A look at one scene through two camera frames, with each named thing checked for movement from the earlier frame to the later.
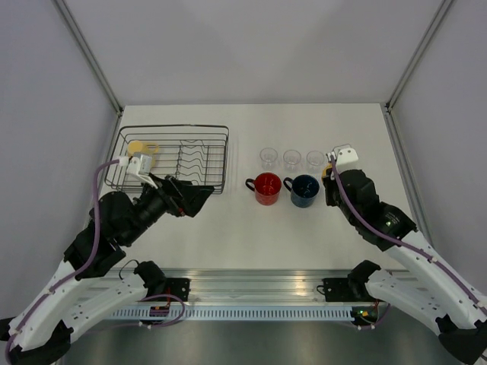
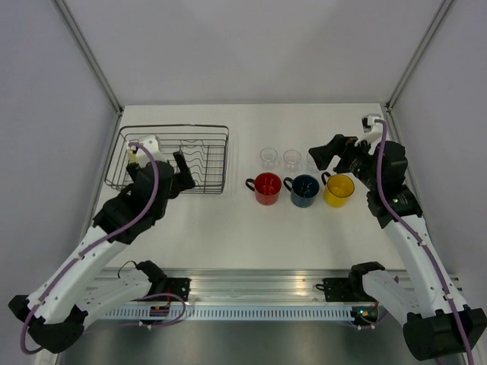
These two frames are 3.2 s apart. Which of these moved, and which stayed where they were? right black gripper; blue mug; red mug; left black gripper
Moved: left black gripper; right black gripper
Stayed: blue mug; red mug
